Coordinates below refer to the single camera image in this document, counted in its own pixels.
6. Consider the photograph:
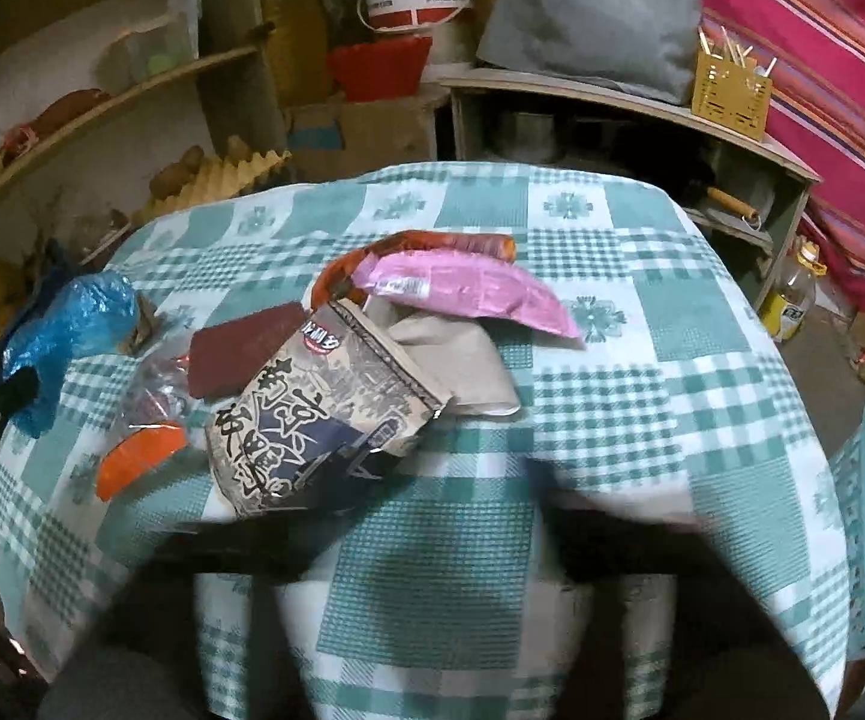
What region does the long orange wrapper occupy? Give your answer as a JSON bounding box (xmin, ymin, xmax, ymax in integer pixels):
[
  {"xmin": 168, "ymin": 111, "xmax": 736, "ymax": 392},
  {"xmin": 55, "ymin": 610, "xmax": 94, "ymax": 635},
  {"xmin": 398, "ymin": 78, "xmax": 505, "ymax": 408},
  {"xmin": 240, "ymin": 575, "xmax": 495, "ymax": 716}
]
[{"xmin": 309, "ymin": 229, "xmax": 517, "ymax": 309}]

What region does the grey cushion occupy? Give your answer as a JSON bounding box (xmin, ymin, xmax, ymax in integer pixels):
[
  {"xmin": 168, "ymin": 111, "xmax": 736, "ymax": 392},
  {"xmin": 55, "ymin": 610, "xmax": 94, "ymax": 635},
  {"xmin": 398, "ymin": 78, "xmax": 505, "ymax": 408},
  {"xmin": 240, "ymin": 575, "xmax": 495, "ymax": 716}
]
[{"xmin": 476, "ymin": 0, "xmax": 702, "ymax": 106}]

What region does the oil bottle yellow cap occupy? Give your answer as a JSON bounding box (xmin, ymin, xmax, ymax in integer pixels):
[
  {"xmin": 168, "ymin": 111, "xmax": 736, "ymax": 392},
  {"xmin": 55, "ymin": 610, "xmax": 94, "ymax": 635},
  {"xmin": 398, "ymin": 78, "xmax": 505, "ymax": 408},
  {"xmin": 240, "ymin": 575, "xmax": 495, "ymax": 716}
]
[{"xmin": 759, "ymin": 236, "xmax": 826, "ymax": 344}]

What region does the white face mask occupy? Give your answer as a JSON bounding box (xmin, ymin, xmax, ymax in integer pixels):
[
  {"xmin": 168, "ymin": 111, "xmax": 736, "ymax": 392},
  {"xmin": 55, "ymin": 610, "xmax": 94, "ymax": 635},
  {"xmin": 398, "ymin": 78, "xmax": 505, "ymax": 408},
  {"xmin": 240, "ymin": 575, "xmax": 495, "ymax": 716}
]
[{"xmin": 364, "ymin": 296, "xmax": 522, "ymax": 418}]

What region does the green checkered tablecloth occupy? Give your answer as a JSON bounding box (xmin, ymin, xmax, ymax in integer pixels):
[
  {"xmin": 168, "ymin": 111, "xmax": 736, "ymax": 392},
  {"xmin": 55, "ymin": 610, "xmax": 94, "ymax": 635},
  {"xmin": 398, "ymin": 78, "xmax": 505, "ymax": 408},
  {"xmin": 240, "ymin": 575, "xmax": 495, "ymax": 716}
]
[{"xmin": 0, "ymin": 163, "xmax": 849, "ymax": 718}]

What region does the cardboard box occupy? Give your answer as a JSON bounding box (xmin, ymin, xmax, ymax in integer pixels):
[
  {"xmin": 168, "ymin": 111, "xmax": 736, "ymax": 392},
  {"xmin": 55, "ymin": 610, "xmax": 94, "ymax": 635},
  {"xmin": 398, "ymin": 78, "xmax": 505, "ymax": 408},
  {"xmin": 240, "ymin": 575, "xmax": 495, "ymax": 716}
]
[{"xmin": 286, "ymin": 86, "xmax": 449, "ymax": 182}]

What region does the dark red square pad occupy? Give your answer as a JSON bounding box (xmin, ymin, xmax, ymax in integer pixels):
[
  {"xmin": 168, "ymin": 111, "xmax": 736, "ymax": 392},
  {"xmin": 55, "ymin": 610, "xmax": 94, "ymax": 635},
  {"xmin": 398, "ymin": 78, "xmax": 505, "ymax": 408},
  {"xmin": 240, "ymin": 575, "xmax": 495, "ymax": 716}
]
[{"xmin": 187, "ymin": 302, "xmax": 307, "ymax": 400}]

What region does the wooden wall shelf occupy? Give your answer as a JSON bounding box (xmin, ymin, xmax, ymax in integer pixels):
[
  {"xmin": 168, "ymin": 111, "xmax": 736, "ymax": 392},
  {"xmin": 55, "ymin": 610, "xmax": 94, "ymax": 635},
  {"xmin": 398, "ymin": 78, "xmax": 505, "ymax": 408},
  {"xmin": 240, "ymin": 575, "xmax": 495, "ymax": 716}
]
[{"xmin": 0, "ymin": 0, "xmax": 286, "ymax": 259}]

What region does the red plastic basin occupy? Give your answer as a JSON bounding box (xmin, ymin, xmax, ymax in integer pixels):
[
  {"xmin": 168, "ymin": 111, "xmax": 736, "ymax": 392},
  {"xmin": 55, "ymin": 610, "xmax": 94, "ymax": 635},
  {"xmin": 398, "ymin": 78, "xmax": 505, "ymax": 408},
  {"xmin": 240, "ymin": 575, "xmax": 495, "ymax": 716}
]
[{"xmin": 327, "ymin": 36, "xmax": 433, "ymax": 103}]

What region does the printed paper noodle cup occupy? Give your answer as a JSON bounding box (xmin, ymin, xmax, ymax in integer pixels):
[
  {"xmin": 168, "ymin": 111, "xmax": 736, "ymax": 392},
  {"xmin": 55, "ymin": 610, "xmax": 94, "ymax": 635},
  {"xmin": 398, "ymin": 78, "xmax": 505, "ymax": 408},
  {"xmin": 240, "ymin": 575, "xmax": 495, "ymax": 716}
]
[{"xmin": 206, "ymin": 299, "xmax": 452, "ymax": 517}]

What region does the wooden handled tool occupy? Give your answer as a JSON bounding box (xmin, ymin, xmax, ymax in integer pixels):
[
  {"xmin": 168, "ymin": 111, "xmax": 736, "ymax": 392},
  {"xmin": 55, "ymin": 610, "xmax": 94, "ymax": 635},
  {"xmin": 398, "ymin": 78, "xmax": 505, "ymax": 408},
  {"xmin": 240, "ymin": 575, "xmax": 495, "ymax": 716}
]
[{"xmin": 706, "ymin": 187, "xmax": 761, "ymax": 229}]

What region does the blue plastic bag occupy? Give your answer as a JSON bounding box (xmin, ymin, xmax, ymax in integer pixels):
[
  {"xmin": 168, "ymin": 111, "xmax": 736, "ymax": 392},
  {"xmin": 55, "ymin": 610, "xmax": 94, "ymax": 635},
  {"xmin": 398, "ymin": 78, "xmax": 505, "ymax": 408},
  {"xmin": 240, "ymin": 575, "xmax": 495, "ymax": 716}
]
[{"xmin": 3, "ymin": 271, "xmax": 138, "ymax": 437}]

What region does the pink plastic wrapper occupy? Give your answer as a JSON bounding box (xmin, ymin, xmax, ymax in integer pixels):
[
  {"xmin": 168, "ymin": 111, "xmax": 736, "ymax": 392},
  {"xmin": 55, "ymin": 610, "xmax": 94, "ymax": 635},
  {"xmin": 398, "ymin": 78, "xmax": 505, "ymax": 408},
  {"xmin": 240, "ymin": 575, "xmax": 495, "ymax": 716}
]
[{"xmin": 351, "ymin": 249, "xmax": 581, "ymax": 340}]

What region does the clear plastic bag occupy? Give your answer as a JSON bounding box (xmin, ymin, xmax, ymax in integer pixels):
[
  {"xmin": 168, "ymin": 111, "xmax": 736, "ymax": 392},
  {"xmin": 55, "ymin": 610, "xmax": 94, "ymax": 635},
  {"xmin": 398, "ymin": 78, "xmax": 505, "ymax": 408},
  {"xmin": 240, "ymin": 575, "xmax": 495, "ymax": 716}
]
[{"xmin": 120, "ymin": 353, "xmax": 192, "ymax": 431}]

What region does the yellow egg tray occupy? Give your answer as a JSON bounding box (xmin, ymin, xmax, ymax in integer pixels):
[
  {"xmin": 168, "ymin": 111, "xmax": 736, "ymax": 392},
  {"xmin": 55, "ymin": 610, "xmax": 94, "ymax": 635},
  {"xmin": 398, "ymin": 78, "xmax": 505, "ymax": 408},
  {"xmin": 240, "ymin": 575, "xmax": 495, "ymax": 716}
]
[{"xmin": 131, "ymin": 149, "xmax": 291, "ymax": 226}]

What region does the grey low shelf unit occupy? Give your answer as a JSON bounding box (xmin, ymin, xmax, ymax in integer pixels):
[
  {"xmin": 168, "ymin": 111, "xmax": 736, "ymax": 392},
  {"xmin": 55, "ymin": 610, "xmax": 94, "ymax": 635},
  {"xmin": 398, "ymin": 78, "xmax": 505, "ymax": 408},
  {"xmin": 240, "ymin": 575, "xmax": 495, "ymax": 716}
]
[{"xmin": 441, "ymin": 68, "xmax": 819, "ymax": 307}]

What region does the yellow chopstick holder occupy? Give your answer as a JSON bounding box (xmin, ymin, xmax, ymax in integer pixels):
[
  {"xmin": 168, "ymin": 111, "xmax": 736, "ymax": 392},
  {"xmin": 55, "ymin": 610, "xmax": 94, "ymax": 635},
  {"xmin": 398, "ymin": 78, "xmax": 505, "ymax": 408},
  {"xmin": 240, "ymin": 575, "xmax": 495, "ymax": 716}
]
[{"xmin": 691, "ymin": 28, "xmax": 774, "ymax": 142}]

